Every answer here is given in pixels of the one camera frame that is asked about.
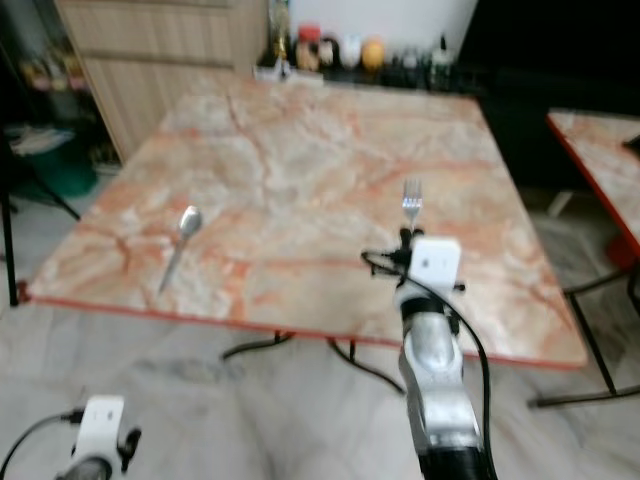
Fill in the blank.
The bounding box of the small marble side table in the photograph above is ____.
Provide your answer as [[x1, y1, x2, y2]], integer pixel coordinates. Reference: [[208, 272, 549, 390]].
[[547, 108, 640, 257]]

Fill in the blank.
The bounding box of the dark metal table leg frame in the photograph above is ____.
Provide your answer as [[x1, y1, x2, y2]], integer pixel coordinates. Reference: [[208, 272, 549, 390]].
[[222, 335, 407, 394]]

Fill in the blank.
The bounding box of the green plastic bin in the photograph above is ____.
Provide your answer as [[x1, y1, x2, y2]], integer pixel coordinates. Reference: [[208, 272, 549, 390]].
[[15, 132, 101, 199]]

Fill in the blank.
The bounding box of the yellow round jar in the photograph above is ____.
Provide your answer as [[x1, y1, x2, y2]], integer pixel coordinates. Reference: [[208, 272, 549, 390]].
[[362, 36, 386, 72]]

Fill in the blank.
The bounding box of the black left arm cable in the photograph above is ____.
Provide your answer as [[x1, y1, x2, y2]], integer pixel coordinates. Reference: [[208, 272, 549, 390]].
[[0, 409, 84, 473]]

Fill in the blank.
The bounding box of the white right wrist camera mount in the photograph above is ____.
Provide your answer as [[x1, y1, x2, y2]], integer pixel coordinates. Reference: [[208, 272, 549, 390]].
[[405, 237, 463, 296]]

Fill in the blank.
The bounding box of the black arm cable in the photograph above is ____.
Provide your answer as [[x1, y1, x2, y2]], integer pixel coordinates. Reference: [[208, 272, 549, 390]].
[[0, 409, 84, 473], [420, 275, 493, 441]]

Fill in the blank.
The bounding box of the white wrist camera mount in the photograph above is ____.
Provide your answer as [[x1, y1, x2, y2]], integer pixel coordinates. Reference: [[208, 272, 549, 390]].
[[405, 237, 463, 296], [75, 396, 129, 471]]

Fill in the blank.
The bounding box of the orange marble table red edge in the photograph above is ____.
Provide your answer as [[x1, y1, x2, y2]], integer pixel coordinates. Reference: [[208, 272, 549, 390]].
[[28, 78, 589, 372]]

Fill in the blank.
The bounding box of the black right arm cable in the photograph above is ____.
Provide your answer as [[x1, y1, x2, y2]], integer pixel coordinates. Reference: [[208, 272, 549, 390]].
[[420, 275, 493, 441]]

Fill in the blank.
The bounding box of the black tripod stand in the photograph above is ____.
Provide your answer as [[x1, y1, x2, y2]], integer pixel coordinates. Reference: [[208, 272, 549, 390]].
[[0, 150, 82, 307]]

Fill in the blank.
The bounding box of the silver metal fork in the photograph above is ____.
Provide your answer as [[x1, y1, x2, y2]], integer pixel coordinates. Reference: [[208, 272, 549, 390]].
[[402, 178, 423, 232]]

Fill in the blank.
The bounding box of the silver metal spoon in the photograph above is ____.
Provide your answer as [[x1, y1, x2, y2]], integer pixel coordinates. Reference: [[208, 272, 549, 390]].
[[157, 205, 204, 296]]

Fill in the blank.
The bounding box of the jar with red lid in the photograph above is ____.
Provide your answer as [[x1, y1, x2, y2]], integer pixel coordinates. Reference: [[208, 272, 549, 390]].
[[296, 25, 321, 72]]

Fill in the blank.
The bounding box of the light wooden cabinet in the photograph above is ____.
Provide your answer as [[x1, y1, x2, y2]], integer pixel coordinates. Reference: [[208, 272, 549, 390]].
[[53, 0, 273, 163]]

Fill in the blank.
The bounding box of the tall dark glass bottle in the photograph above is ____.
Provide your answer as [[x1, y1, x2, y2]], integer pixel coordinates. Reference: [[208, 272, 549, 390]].
[[268, 0, 292, 70]]

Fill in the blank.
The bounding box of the white round jar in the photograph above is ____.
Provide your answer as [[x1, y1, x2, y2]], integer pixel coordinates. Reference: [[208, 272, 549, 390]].
[[338, 33, 363, 70]]

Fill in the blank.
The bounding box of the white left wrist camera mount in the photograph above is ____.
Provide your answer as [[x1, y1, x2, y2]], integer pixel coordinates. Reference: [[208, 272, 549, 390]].
[[75, 396, 129, 471]]

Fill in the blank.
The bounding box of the black side table leg frame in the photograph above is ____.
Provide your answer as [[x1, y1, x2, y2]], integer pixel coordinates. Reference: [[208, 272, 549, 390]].
[[528, 265, 640, 409]]

